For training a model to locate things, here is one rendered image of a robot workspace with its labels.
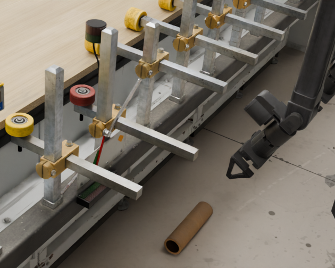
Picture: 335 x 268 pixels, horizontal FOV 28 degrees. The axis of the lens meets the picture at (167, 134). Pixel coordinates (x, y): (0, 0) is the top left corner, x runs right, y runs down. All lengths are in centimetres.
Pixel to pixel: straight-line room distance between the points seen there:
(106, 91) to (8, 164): 38
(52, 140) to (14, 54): 57
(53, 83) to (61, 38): 72
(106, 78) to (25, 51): 46
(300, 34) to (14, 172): 290
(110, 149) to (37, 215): 34
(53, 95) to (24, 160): 46
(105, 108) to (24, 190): 38
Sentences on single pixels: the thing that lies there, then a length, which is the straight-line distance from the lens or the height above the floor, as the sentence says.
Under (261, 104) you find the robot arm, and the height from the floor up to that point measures 121.
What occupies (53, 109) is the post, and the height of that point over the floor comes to 104.
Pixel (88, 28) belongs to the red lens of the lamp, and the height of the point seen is 116.
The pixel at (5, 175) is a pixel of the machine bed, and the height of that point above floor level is 69.
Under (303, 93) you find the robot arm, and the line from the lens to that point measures 150.
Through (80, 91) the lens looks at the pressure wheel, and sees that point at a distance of 211.
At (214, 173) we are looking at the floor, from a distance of 334.
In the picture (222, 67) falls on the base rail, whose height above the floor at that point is 70.
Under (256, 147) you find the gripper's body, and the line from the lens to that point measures 161.
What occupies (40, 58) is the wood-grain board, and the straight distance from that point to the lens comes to 230.
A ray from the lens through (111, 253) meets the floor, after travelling 284.
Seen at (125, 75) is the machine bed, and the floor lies 75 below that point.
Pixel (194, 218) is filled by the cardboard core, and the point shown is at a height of 8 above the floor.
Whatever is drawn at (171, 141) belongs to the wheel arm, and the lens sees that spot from 200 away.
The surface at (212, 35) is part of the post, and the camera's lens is 261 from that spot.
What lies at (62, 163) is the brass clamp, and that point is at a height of 85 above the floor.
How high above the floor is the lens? 199
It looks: 34 degrees down
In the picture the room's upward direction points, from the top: 8 degrees clockwise
